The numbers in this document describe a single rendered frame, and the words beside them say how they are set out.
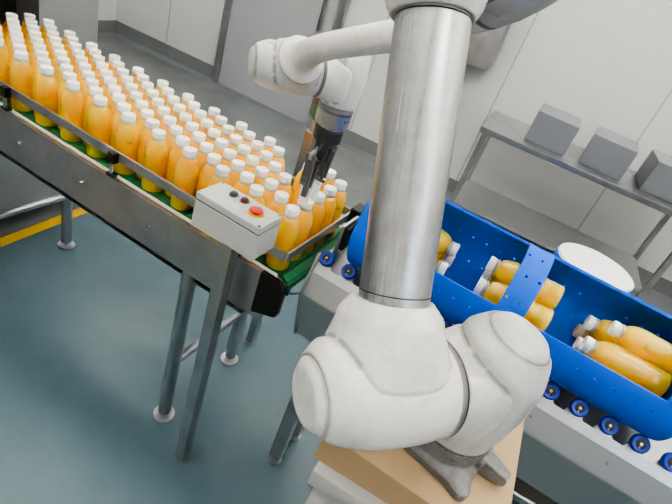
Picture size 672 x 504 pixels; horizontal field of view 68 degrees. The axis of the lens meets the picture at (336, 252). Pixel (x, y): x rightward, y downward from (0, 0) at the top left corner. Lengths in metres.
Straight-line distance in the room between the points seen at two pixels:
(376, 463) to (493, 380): 0.24
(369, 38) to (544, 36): 3.63
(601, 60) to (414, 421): 4.11
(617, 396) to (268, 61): 1.08
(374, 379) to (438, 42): 0.42
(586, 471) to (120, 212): 1.51
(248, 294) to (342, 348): 0.84
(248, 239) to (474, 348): 0.67
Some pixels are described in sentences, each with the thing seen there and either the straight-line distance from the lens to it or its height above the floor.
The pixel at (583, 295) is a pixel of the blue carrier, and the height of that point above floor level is 1.13.
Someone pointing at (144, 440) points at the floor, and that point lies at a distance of 2.08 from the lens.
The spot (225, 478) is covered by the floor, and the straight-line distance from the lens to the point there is 2.03.
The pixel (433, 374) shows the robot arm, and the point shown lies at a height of 1.30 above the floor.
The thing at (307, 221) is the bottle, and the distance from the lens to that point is 1.40.
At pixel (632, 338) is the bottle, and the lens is 1.38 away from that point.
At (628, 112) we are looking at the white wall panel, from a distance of 4.65.
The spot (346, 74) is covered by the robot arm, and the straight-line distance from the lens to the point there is 1.21.
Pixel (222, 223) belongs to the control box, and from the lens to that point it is 1.27.
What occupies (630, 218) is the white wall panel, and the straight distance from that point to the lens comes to 4.88.
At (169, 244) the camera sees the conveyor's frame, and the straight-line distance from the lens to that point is 1.61.
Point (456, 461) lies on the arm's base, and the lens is 0.89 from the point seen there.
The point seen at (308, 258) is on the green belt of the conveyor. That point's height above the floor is 0.90.
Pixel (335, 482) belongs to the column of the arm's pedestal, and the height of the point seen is 1.00.
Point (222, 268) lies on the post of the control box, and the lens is 1.37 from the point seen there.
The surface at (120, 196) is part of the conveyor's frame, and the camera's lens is 1.70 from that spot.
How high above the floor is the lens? 1.73
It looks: 32 degrees down
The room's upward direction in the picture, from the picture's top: 21 degrees clockwise
